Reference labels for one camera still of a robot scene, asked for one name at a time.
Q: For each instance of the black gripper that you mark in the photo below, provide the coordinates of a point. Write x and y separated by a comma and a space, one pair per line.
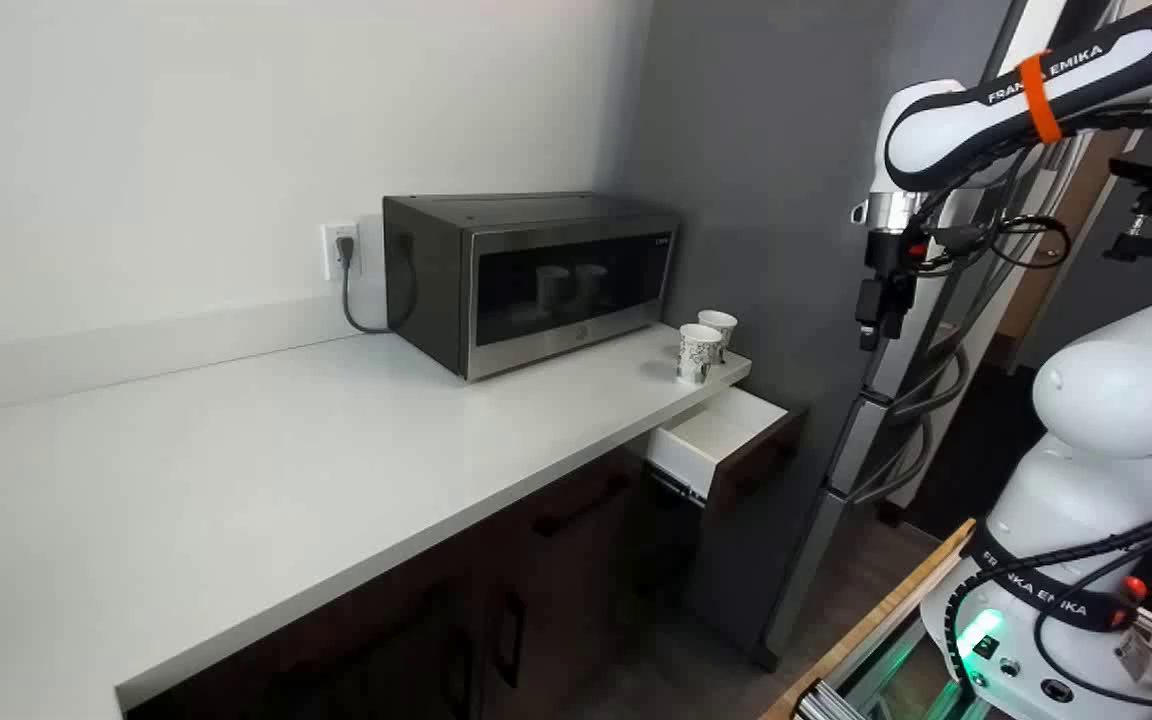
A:
888, 284

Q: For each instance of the patterned paper cup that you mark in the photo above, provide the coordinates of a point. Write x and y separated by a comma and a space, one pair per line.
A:
723, 327
696, 354

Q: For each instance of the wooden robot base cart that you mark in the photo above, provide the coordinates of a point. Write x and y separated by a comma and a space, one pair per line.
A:
850, 677

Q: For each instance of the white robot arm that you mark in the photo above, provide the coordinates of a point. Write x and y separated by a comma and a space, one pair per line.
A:
1042, 600

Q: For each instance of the dark wood cabinet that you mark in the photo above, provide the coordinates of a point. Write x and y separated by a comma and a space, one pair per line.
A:
501, 620

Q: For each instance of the white wall power outlet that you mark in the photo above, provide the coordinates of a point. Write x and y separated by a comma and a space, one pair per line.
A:
338, 241

